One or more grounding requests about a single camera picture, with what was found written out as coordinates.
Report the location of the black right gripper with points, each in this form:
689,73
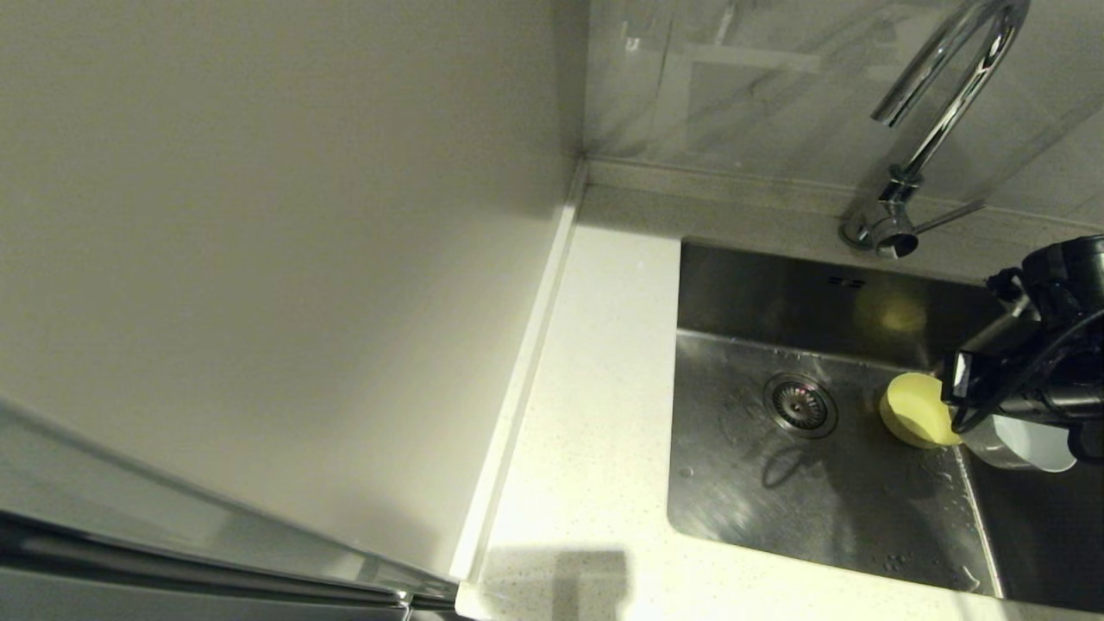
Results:
1065,371

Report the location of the yellow bowl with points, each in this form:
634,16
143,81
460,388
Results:
914,410

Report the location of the grey bowl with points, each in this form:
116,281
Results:
1026,444

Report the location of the chrome gooseneck faucet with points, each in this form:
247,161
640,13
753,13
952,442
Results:
940,121

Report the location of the stainless steel sink basin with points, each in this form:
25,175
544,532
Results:
802,500

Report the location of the round metal drain strainer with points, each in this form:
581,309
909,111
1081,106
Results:
800,405

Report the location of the stainless steel appliance door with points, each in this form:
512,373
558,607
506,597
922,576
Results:
129,561

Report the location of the black cylindrical wrist camera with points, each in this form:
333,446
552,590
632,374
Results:
1069,276

